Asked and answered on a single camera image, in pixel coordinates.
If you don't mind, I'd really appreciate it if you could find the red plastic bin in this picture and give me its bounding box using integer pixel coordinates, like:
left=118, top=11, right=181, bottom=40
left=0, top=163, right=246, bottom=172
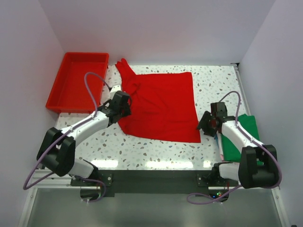
left=45, top=52, right=109, bottom=114

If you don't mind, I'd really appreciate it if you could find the red t-shirt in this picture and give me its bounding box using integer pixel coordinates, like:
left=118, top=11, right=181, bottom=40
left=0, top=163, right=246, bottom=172
left=116, top=59, right=201, bottom=143

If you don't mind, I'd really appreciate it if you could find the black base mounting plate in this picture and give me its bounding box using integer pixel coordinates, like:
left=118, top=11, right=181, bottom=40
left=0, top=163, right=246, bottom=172
left=70, top=169, right=239, bottom=198

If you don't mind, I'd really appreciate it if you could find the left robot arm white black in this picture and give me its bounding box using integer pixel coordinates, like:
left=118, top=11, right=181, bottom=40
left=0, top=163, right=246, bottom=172
left=36, top=91, right=132, bottom=185

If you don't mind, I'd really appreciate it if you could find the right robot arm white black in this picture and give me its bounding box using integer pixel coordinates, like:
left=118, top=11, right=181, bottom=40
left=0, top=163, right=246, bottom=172
left=197, top=102, right=282, bottom=189

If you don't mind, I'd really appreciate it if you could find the folded green t-shirt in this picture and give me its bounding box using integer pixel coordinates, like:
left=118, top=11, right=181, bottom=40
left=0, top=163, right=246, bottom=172
left=221, top=114, right=264, bottom=163

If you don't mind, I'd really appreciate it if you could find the aluminium frame rail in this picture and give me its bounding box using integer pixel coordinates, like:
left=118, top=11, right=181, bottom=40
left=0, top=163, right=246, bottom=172
left=18, top=153, right=289, bottom=227

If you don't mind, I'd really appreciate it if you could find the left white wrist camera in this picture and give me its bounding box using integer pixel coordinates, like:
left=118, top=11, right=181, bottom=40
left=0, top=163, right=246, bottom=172
left=110, top=84, right=122, bottom=95

